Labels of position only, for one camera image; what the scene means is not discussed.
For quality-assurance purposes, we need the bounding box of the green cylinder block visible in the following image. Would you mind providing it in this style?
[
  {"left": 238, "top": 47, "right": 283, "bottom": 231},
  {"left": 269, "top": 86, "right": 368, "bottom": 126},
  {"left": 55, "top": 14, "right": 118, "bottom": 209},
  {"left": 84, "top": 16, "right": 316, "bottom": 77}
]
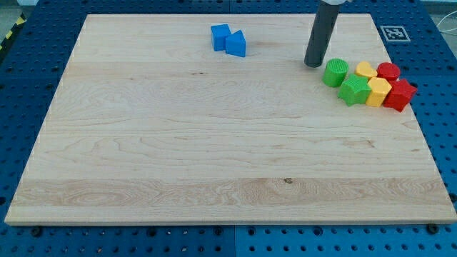
[{"left": 322, "top": 59, "right": 349, "bottom": 87}]

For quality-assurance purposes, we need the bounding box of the white cable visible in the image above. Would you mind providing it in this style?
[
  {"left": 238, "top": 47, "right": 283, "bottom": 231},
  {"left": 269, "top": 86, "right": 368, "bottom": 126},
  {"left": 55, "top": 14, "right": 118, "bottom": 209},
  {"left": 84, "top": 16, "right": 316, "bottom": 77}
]
[{"left": 436, "top": 9, "right": 457, "bottom": 37}]

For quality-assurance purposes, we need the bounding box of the blue cube block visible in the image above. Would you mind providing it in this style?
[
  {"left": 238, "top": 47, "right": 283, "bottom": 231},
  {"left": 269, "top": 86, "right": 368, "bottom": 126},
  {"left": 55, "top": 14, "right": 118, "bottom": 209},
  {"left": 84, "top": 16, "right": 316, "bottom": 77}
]
[{"left": 211, "top": 24, "right": 231, "bottom": 51}]

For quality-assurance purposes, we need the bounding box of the yellow black hazard tape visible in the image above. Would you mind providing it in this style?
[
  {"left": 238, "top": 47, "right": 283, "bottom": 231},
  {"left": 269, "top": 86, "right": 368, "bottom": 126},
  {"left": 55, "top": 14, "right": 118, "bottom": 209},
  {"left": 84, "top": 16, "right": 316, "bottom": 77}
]
[{"left": 1, "top": 13, "right": 27, "bottom": 53}]

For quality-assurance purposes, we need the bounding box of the blue triangle block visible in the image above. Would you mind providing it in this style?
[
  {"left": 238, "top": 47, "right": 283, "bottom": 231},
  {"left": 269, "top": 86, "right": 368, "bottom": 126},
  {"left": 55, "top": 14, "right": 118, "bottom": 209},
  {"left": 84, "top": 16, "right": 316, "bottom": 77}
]
[{"left": 225, "top": 30, "right": 246, "bottom": 57}]

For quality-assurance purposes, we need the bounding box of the red cylinder block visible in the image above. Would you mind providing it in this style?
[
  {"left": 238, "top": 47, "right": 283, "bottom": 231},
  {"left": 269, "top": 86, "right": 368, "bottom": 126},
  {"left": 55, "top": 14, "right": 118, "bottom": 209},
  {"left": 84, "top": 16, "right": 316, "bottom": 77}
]
[{"left": 377, "top": 62, "right": 401, "bottom": 81}]

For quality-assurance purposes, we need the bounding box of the green star block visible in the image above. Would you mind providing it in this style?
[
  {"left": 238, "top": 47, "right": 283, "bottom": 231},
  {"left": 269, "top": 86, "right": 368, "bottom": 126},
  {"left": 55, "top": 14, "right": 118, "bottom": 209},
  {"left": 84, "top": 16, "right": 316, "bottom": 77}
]
[{"left": 338, "top": 74, "right": 371, "bottom": 106}]

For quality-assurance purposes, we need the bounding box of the wooden board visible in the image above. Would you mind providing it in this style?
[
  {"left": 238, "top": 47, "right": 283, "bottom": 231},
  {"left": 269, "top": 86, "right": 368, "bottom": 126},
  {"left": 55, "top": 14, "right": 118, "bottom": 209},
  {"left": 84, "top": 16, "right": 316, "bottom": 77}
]
[{"left": 5, "top": 14, "right": 456, "bottom": 226}]

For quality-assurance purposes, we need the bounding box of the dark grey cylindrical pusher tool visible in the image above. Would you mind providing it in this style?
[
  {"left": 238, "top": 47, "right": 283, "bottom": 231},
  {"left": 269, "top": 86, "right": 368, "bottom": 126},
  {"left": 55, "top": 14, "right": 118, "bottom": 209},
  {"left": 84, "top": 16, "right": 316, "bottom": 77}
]
[{"left": 304, "top": 1, "right": 341, "bottom": 68}]

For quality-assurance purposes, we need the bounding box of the yellow hexagon block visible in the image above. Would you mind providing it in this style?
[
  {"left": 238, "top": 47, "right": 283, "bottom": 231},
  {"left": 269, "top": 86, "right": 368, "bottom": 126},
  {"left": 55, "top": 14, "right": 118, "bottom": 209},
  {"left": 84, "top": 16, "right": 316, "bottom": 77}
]
[{"left": 366, "top": 77, "right": 392, "bottom": 107}]

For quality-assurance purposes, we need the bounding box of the black white fiducial marker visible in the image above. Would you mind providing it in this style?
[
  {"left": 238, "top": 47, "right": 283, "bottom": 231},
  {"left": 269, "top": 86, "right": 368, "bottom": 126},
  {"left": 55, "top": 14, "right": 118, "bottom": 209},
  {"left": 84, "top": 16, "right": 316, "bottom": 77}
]
[{"left": 381, "top": 26, "right": 411, "bottom": 42}]

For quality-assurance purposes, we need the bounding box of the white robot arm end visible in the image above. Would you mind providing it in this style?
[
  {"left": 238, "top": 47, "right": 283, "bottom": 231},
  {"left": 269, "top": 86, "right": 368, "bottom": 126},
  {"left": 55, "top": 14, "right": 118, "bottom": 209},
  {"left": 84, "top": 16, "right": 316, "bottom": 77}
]
[{"left": 321, "top": 0, "right": 353, "bottom": 6}]

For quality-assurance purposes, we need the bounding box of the red star block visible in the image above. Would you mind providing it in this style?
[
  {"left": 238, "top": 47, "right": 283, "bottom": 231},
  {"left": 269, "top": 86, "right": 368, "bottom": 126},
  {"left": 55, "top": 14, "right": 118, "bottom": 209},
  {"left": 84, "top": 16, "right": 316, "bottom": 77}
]
[{"left": 383, "top": 79, "right": 418, "bottom": 112}]

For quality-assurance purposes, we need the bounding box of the yellow heart block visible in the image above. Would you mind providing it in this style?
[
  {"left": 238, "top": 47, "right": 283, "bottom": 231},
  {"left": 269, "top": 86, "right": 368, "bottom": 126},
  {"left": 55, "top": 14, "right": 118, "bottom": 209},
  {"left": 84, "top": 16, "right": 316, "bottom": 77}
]
[{"left": 355, "top": 61, "right": 378, "bottom": 79}]

